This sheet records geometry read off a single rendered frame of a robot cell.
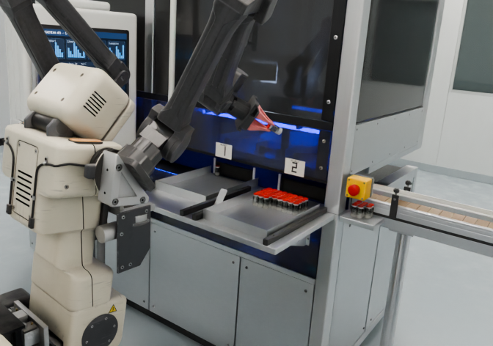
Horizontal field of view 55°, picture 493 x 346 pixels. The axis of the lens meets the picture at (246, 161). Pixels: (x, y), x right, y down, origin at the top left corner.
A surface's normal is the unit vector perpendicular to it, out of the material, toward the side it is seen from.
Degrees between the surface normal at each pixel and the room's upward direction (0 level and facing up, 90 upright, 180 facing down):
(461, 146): 90
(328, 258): 90
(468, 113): 90
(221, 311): 90
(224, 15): 98
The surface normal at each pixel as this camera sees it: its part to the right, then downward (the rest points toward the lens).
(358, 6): -0.58, 0.17
